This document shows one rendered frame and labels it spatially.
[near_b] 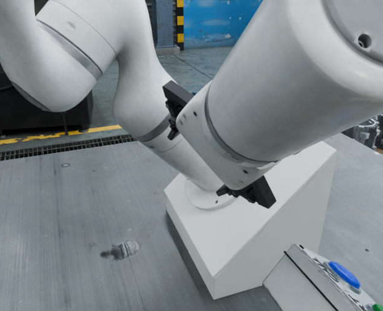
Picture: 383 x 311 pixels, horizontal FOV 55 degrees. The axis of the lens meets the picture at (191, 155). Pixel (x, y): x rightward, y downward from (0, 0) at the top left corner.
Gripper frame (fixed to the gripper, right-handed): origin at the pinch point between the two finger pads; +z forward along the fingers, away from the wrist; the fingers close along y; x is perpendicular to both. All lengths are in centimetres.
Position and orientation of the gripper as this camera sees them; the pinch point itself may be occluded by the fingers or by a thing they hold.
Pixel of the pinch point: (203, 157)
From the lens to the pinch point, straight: 45.3
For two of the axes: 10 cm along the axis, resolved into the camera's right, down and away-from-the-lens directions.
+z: -2.1, 2.1, 9.6
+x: -7.3, 6.2, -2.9
